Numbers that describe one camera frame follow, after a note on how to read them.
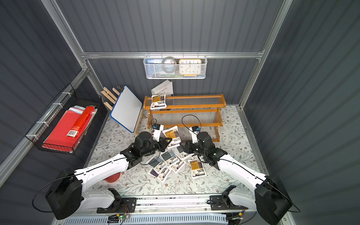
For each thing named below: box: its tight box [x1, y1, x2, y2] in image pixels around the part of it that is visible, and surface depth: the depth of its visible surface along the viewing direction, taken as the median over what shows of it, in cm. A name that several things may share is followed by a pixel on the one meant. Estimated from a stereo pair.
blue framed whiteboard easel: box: [101, 85, 144, 135], surface depth 98 cm
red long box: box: [66, 105, 96, 138], surface depth 74 cm
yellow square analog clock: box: [178, 59, 203, 77], surface depth 90 cm
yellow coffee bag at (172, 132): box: [162, 125, 182, 149], surface depth 81 cm
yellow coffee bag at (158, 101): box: [150, 94, 167, 110], surface depth 82 cm
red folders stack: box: [41, 105, 98, 154], surface depth 71 cm
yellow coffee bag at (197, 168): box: [187, 159, 208, 179], surface depth 86 cm
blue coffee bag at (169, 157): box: [160, 150, 180, 167], surface depth 91 cm
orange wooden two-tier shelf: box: [142, 94, 227, 143], surface depth 85 cm
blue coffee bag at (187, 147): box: [181, 141, 195, 154], surface depth 72 cm
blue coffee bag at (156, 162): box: [145, 154, 166, 173], surface depth 88 cm
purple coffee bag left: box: [147, 167, 173, 183], surface depth 84 cm
